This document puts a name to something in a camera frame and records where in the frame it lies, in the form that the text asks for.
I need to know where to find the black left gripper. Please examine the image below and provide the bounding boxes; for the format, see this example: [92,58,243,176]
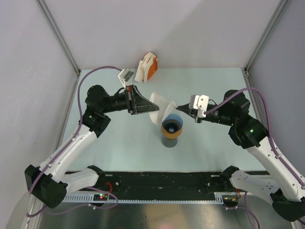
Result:
[101,84,159,115]

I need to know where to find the blue glass dripper cone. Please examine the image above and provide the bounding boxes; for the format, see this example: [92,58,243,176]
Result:
[162,114,183,134]

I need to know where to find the single white paper filter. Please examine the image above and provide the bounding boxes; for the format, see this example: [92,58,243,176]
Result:
[149,92,177,125]

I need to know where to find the white paper coffee filters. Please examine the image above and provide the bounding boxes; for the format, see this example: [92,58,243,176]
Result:
[135,52,154,82]

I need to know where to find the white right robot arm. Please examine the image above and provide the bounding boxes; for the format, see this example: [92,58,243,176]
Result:
[176,87,305,222]

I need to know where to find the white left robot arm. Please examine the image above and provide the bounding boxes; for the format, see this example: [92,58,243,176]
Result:
[25,85,159,208]

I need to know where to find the orange filter box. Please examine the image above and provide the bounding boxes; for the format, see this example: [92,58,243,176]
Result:
[145,55,158,81]

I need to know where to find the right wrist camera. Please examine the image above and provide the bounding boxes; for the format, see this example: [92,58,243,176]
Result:
[189,95,209,118]

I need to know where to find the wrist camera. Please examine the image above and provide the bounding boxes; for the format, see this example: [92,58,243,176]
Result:
[118,68,134,88]
[189,95,209,118]

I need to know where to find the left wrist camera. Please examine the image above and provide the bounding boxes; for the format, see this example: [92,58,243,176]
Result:
[118,68,134,88]

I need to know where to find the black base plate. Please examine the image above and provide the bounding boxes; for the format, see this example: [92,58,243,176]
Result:
[94,171,236,201]

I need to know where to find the white cable duct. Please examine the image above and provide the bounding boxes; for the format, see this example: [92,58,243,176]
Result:
[62,192,224,205]

